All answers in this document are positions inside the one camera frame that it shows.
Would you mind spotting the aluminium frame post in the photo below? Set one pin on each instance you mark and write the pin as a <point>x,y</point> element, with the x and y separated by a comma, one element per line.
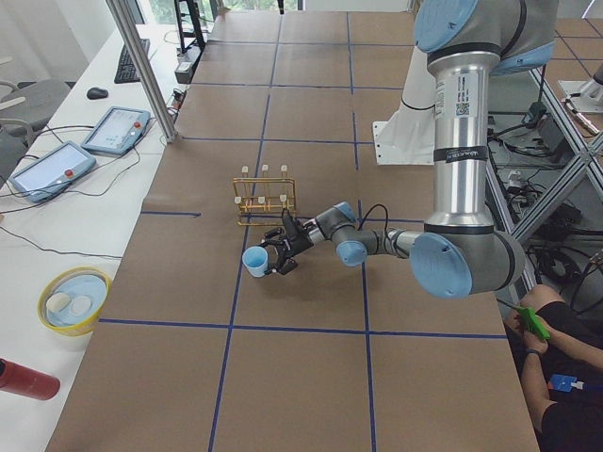
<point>127,27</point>

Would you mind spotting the red bottle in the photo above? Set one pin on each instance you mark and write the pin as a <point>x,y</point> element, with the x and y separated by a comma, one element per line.
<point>24,381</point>

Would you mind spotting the yellow bowl with blue plate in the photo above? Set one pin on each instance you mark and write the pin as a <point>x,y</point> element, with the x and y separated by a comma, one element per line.
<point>72,302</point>

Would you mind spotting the near blue teach pendant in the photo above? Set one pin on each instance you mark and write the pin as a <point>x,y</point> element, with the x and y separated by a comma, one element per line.
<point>51,174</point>

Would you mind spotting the green handheld tool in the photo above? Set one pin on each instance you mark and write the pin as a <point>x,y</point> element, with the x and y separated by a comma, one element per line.
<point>531,321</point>

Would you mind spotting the far blue teach pendant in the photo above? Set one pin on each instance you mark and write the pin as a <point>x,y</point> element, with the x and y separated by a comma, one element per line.
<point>117,132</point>

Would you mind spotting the brown paper table cover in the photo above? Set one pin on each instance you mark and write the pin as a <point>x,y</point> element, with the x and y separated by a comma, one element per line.
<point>192,353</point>

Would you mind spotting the blue teach pendant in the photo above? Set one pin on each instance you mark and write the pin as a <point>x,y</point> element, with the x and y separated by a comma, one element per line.
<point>51,174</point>
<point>117,132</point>

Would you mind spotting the black keyboard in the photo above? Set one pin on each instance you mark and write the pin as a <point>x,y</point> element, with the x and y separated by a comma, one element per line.
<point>126,71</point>

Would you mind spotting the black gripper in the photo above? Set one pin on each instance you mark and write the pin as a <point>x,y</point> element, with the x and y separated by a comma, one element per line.
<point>298,241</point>

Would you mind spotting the white camera pole with base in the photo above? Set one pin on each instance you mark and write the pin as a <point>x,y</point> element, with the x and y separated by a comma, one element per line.
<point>407,138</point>

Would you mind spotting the light blue plastic cup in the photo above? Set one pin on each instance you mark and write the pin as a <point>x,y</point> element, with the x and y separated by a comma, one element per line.
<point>256,261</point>

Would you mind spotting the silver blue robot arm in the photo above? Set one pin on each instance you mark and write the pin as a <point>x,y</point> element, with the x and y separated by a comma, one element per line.
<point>584,96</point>
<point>459,252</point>

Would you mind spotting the seated person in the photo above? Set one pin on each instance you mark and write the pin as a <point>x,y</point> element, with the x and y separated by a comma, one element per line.
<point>562,421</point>

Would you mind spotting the gold wire cup holder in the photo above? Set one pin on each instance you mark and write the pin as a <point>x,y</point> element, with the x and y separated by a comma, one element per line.
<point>262,199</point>

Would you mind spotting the black computer mouse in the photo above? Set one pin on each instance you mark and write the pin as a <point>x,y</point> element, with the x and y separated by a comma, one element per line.
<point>96,93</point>

